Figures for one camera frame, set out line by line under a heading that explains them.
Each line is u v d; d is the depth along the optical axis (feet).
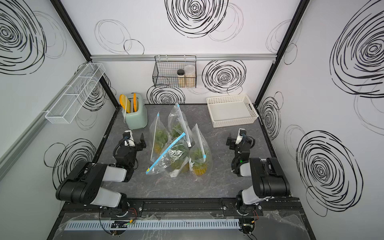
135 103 3.11
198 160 2.33
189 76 2.78
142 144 2.71
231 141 2.70
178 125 2.65
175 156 2.23
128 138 2.42
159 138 2.59
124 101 3.08
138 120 3.19
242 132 2.53
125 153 2.22
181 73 2.78
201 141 2.24
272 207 2.50
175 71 2.91
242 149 2.24
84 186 1.42
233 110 3.79
